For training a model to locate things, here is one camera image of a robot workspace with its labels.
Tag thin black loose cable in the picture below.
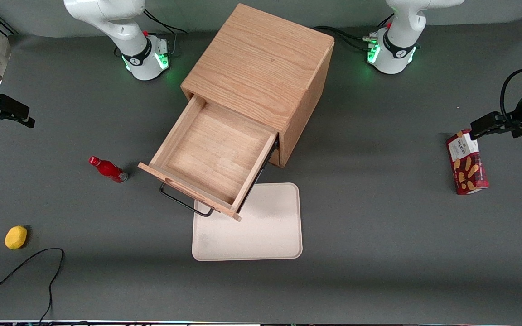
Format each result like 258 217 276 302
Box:
0 248 65 324

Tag white rectangular plastic tray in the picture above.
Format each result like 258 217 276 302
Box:
192 182 303 262

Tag small red bottle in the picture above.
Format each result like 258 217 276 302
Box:
88 156 129 184

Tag black right arm base cables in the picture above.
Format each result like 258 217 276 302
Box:
143 8 188 57

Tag yellow lemon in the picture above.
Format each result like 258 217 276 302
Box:
5 225 28 250

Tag black left arm base cables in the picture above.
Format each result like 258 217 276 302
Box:
313 14 395 53

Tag black arm base cables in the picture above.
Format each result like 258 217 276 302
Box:
313 14 395 53
143 8 188 57

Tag red shortbread cookie box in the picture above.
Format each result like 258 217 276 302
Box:
446 129 490 195

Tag oak wooden drawer cabinet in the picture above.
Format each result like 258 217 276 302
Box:
181 3 335 168

